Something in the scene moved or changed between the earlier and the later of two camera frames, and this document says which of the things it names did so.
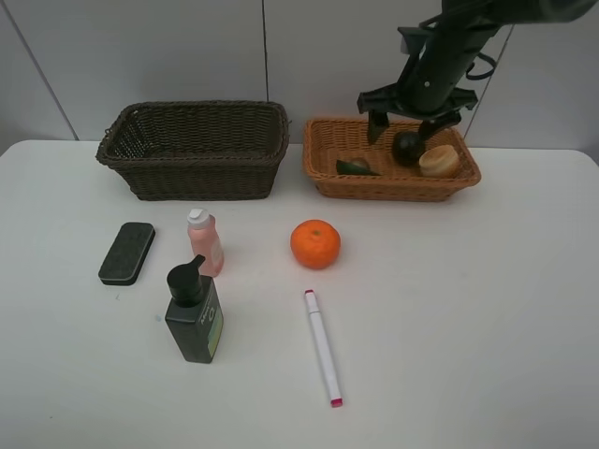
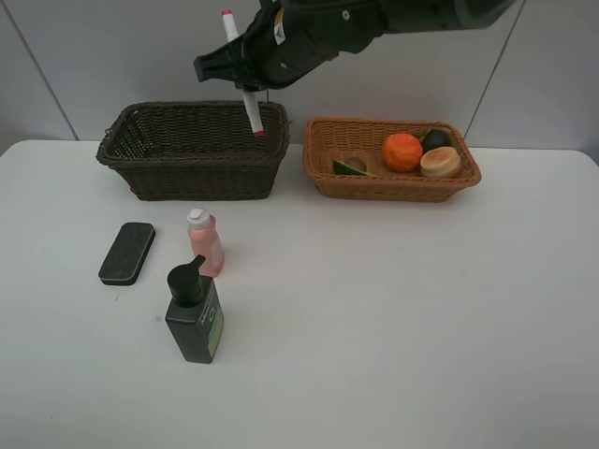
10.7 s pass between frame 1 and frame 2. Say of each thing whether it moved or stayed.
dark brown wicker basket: stayed
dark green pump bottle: stayed
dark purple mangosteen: moved
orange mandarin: moved
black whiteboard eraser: stayed
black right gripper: moved
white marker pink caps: moved
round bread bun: stayed
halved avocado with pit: stayed
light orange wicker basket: stayed
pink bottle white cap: stayed
